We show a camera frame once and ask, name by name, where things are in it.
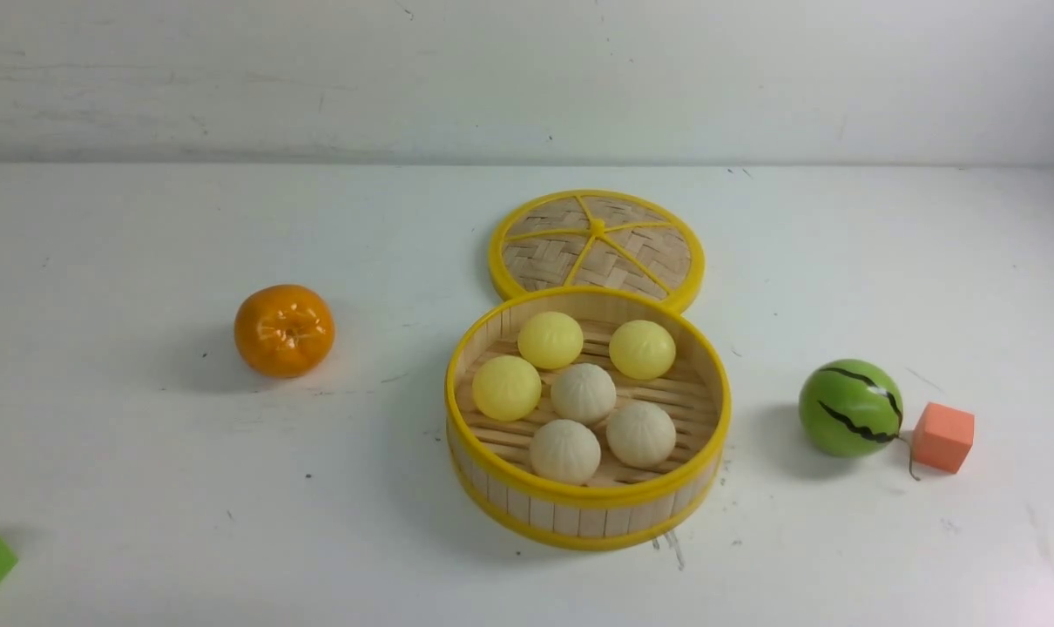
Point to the white pleated bun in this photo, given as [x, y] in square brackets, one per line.
[564, 451]
[584, 393]
[640, 434]

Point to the orange foam cube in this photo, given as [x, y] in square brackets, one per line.
[943, 437]

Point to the green toy watermelon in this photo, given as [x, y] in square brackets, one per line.
[851, 409]

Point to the bamboo steamer tray yellow rim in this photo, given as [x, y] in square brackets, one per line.
[602, 462]

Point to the woven bamboo steamer lid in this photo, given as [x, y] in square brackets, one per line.
[597, 238]

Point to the orange toy tangerine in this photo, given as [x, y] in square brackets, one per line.
[284, 331]

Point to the yellow bun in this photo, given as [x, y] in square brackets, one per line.
[642, 350]
[506, 388]
[550, 340]

